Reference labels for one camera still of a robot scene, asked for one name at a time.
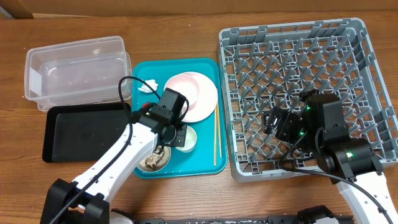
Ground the small white cup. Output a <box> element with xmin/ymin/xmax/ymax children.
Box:
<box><xmin>176</xmin><ymin>126</ymin><xmax>197</xmax><ymax>153</ymax></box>

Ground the white round plate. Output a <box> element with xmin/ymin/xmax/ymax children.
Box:
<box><xmin>182</xmin><ymin>72</ymin><xmax>218</xmax><ymax>123</ymax></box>

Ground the pink bowl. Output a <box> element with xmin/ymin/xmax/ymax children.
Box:
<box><xmin>164</xmin><ymin>73</ymin><xmax>200</xmax><ymax>111</ymax></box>

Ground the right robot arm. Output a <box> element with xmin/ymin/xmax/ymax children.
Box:
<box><xmin>262</xmin><ymin>90</ymin><xmax>397</xmax><ymax>223</ymax></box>

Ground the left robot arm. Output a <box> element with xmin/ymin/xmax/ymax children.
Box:
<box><xmin>40</xmin><ymin>123</ymin><xmax>158</xmax><ymax>223</ymax></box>

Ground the grey dishwasher rack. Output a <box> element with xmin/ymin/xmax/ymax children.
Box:
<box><xmin>218</xmin><ymin>18</ymin><xmax>397</xmax><ymax>182</ymax></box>

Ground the bowl with rice leftovers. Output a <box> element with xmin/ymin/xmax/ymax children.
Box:
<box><xmin>137</xmin><ymin>146</ymin><xmax>171</xmax><ymax>172</ymax></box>

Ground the teal serving tray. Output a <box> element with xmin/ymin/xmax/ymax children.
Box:
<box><xmin>132</xmin><ymin>58</ymin><xmax>228</xmax><ymax>179</ymax></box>

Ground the crumpled white napkin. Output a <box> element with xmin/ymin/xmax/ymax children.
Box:
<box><xmin>138</xmin><ymin>79</ymin><xmax>158</xmax><ymax>93</ymax></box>

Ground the black plastic tray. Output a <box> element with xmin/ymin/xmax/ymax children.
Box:
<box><xmin>42</xmin><ymin>103</ymin><xmax>127</xmax><ymax>163</ymax></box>

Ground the clear plastic bin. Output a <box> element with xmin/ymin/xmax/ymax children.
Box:
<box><xmin>24</xmin><ymin>36</ymin><xmax>132</xmax><ymax>111</ymax></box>

